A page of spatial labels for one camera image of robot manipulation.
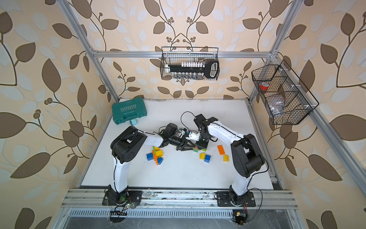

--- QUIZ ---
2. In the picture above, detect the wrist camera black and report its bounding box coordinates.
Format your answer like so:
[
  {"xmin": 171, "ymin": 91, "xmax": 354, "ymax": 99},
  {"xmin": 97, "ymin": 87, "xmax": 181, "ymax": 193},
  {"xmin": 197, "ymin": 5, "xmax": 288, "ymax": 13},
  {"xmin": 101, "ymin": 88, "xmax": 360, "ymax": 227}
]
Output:
[
  {"xmin": 193, "ymin": 114, "xmax": 206, "ymax": 128},
  {"xmin": 163, "ymin": 123, "xmax": 177, "ymax": 138}
]

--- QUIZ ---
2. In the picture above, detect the back wall wire basket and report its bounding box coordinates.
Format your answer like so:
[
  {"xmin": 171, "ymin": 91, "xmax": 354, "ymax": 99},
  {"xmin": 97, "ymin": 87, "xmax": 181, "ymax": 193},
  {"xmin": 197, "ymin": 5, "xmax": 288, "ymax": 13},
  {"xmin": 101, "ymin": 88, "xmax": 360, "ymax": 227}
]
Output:
[{"xmin": 160, "ymin": 46, "xmax": 220, "ymax": 80}]

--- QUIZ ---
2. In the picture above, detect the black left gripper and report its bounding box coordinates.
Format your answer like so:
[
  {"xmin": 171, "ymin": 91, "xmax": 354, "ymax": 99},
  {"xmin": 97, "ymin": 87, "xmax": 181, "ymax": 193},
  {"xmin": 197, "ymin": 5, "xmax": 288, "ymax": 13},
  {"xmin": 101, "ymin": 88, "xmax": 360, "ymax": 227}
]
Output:
[{"xmin": 168, "ymin": 135, "xmax": 196, "ymax": 151}]

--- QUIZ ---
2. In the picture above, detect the orange lego brick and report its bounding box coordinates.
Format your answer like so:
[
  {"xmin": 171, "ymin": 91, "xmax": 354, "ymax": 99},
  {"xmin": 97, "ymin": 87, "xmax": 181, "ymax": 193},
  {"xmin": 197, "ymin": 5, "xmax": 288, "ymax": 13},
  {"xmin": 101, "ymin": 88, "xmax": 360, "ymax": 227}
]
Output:
[{"xmin": 152, "ymin": 150, "xmax": 159, "ymax": 166}]

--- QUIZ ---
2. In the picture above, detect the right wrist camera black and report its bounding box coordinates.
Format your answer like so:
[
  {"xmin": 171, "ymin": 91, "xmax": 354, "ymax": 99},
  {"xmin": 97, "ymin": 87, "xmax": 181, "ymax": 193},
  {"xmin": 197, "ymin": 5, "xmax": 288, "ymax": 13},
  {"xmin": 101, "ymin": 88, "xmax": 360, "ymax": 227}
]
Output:
[{"xmin": 193, "ymin": 114, "xmax": 206, "ymax": 128}]

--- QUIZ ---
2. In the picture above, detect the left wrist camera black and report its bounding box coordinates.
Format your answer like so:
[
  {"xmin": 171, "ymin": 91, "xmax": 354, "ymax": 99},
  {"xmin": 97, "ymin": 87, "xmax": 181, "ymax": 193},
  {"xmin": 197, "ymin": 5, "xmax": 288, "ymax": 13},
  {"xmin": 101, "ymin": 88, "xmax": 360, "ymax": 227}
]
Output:
[{"xmin": 163, "ymin": 123, "xmax": 177, "ymax": 138}]

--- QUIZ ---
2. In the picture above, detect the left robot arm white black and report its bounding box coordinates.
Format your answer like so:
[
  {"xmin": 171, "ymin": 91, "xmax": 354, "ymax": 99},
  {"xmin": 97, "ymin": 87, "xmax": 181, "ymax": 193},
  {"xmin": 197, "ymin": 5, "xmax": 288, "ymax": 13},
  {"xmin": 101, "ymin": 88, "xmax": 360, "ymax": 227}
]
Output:
[{"xmin": 108, "ymin": 123, "xmax": 195, "ymax": 201}]

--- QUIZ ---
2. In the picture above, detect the green plastic tool case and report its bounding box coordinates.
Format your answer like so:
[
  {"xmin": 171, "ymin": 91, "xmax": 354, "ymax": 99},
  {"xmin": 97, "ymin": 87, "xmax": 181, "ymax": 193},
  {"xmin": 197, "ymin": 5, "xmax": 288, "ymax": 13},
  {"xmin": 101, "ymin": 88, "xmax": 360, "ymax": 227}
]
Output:
[{"xmin": 112, "ymin": 97, "xmax": 147, "ymax": 125}]

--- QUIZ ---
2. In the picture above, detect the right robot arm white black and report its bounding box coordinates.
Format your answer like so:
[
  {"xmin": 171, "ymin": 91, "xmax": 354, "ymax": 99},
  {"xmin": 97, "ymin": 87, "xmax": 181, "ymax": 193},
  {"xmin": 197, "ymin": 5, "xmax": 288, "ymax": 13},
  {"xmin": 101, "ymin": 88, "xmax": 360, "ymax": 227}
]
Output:
[{"xmin": 194, "ymin": 114, "xmax": 266, "ymax": 202}]

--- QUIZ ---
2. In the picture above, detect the orange lego plate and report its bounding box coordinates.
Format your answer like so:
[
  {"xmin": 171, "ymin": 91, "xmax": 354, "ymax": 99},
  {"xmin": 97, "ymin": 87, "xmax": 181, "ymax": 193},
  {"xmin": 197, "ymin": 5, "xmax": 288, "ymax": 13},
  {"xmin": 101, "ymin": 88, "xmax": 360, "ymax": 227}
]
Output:
[{"xmin": 217, "ymin": 145, "xmax": 226, "ymax": 155}]

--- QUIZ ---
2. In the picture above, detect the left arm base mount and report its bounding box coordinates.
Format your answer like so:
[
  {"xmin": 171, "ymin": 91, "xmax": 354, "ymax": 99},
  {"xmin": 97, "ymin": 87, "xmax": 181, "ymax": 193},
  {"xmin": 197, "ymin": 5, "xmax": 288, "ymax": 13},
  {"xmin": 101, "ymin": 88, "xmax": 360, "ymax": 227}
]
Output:
[{"xmin": 102, "ymin": 189, "xmax": 143, "ymax": 208}]

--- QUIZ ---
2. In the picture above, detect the small blue lego brick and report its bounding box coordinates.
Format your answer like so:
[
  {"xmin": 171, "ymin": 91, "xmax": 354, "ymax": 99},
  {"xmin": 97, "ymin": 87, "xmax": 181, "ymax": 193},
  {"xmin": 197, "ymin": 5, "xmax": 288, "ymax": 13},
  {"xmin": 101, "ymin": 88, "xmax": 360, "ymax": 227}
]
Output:
[{"xmin": 146, "ymin": 153, "xmax": 154, "ymax": 161}]

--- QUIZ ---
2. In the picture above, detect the red object in basket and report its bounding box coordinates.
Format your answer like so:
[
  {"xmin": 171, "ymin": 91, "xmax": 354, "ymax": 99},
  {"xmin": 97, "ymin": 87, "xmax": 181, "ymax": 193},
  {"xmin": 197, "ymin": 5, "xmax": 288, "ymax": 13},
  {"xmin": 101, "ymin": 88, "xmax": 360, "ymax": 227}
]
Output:
[{"xmin": 260, "ymin": 82, "xmax": 270, "ymax": 91}]

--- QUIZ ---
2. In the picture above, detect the clear plastic bag in basket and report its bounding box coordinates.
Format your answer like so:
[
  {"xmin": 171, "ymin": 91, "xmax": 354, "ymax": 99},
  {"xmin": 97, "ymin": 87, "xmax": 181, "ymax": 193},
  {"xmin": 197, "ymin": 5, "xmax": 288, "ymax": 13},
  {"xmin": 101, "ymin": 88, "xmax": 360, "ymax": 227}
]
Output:
[{"xmin": 267, "ymin": 94, "xmax": 285, "ymax": 115}]

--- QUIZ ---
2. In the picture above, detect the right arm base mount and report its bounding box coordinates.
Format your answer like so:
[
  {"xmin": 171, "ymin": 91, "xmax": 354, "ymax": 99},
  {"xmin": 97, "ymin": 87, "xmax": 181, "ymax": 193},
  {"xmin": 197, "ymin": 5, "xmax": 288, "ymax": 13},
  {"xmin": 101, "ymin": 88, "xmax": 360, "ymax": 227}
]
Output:
[{"xmin": 214, "ymin": 191, "xmax": 256, "ymax": 207}]

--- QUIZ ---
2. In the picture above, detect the side wall wire basket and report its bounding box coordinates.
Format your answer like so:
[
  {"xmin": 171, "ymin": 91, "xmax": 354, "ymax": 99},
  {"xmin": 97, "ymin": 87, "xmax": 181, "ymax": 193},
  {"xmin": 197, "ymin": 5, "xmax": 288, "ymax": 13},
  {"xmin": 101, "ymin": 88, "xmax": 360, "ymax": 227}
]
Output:
[{"xmin": 251, "ymin": 60, "xmax": 319, "ymax": 125}]

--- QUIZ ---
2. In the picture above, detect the black white tool in basket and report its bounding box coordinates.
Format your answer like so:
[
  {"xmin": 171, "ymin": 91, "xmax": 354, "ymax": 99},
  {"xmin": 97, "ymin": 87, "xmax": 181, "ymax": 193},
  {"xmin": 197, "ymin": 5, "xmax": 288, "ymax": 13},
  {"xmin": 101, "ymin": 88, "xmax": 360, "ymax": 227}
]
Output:
[{"xmin": 165, "ymin": 59, "xmax": 220, "ymax": 79}]

